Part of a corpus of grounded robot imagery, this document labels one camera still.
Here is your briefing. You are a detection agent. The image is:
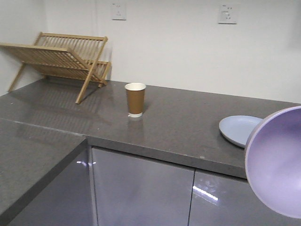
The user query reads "purple plastic bowl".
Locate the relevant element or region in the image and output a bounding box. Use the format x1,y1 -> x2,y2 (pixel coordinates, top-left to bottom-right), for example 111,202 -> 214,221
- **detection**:
245,106 -> 301,218

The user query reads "wooden folding dish rack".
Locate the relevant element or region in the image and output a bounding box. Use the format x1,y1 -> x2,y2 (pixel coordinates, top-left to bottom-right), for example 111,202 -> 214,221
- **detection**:
0,32 -> 111,104

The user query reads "grey glossy cabinet door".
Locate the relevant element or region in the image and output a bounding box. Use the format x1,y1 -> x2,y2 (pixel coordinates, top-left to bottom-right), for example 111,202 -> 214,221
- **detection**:
92,148 -> 194,226
189,170 -> 301,226

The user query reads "light blue plastic plate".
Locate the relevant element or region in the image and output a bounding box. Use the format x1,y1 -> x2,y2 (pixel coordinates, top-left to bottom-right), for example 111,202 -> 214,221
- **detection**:
219,115 -> 262,148

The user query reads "white wall socket left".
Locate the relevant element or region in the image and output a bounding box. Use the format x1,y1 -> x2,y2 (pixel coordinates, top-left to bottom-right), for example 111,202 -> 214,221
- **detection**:
111,2 -> 127,20

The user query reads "brown paper cup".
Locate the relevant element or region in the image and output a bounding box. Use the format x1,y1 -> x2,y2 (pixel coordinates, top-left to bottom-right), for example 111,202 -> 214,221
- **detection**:
125,83 -> 146,118

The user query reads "white wall socket right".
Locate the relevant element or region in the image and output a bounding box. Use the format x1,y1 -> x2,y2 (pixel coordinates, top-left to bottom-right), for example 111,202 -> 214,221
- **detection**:
218,4 -> 240,24

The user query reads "white wall socket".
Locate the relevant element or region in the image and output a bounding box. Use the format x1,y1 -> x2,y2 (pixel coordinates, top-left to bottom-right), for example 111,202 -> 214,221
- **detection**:
111,2 -> 127,20
218,4 -> 240,24

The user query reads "grey glossy cabinet door right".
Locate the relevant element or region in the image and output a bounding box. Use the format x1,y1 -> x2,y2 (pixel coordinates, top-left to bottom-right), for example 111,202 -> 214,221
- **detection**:
189,170 -> 301,226

